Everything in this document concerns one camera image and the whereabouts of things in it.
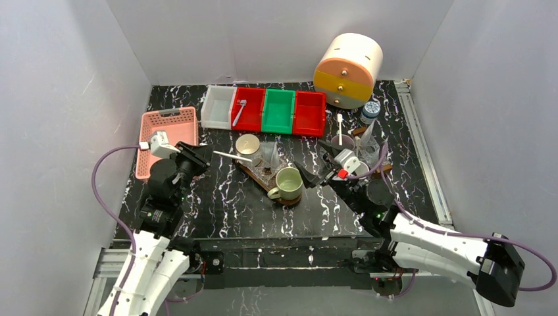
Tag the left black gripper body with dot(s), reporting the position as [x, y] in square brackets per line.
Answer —
[199, 153]

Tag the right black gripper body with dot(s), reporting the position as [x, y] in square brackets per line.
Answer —
[326, 175]

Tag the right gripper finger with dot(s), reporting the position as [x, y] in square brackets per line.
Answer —
[309, 179]
[328, 151]

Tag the green ceramic mug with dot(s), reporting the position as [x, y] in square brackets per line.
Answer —
[288, 184]

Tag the white toothbrush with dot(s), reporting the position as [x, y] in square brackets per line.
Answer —
[242, 104]
[357, 148]
[234, 157]
[339, 118]

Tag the red cap toothpaste tube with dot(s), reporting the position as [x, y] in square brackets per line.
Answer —
[366, 136]

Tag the clear wooden-ended toothbrush holder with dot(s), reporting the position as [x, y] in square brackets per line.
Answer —
[367, 149]

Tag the cream ceramic mug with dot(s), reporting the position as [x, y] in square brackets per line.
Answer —
[247, 146]

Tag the clear acrylic holder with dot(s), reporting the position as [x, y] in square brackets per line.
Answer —
[283, 163]

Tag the black cap toothpaste tube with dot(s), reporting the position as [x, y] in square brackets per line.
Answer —
[269, 154]

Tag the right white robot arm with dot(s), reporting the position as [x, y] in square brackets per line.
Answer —
[491, 265]

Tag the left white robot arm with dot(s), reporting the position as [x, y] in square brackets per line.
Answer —
[156, 257]

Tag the brown oval wooden tray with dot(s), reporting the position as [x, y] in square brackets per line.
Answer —
[265, 177]

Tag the red toothbrush bin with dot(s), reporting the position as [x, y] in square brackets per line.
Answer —
[251, 115]

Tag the green toothpaste bin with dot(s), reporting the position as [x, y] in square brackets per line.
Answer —
[277, 116]

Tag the purple ceramic mug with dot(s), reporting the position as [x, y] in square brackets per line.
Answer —
[343, 141]

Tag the pink plastic basket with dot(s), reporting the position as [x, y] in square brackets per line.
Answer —
[180, 125]

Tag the white plastic bin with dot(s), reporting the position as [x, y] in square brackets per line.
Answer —
[217, 107]

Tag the red holder bin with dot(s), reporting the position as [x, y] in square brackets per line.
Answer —
[309, 114]

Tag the blue white small jar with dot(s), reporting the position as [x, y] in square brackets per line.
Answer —
[369, 112]

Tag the round drawer cabinet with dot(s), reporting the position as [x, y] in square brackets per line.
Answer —
[348, 70]

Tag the black front base bar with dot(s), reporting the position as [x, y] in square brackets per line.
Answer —
[296, 262]

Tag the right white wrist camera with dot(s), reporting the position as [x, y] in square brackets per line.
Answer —
[348, 163]

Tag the white blue-handled mug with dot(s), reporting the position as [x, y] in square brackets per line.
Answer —
[362, 169]

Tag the aluminium side rail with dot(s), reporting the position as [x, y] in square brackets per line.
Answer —
[439, 201]

